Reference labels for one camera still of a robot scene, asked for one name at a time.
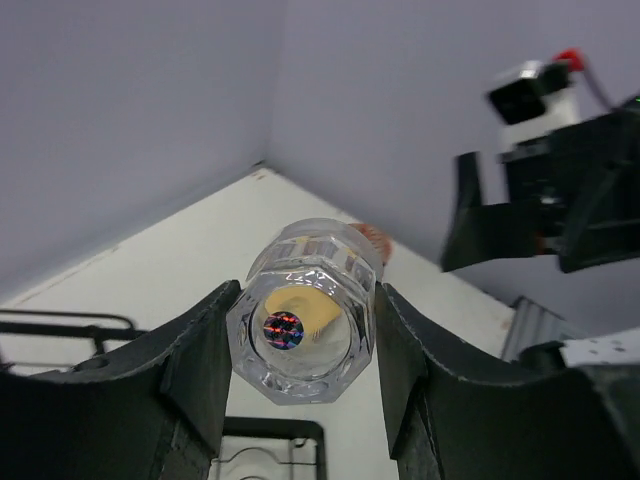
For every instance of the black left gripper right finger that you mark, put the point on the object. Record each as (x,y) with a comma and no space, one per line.
(453,411)

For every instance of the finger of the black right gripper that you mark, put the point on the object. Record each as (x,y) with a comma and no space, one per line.
(602,225)
(480,233)

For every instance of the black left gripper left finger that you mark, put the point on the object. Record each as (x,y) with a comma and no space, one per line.
(151,409)

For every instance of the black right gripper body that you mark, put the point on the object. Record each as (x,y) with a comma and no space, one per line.
(557,164)

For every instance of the blue patterned bowl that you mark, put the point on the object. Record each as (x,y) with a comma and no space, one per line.
(380,241)

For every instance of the yellow square plate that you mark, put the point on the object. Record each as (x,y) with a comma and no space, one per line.
(298,313)

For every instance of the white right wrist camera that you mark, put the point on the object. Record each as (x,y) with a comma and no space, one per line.
(532,100)

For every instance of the aluminium mounting rail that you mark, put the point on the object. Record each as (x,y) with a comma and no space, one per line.
(533,324)

